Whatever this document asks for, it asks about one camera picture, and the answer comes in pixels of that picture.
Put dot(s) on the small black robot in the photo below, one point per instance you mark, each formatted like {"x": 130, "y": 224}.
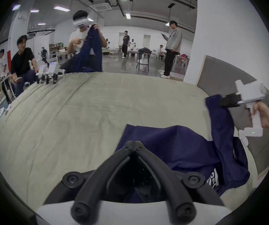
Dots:
{"x": 44, "y": 53}

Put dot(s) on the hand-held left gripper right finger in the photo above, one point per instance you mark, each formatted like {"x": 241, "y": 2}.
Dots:
{"x": 157, "y": 167}

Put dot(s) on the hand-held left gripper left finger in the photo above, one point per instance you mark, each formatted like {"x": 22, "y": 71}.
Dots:
{"x": 115, "y": 163}

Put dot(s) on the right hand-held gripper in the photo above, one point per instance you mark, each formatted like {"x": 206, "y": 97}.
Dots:
{"x": 251, "y": 91}

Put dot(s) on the spare hand-held gripper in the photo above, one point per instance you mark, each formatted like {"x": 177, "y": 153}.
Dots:
{"x": 53, "y": 71}
{"x": 42, "y": 73}

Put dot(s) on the black table with bag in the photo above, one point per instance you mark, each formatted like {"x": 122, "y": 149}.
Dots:
{"x": 145, "y": 53}

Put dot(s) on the grey padded headboard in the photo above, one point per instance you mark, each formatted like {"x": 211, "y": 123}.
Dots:
{"x": 221, "y": 76}

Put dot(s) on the dark blue shirt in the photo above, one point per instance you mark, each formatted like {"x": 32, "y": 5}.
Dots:
{"x": 183, "y": 146}

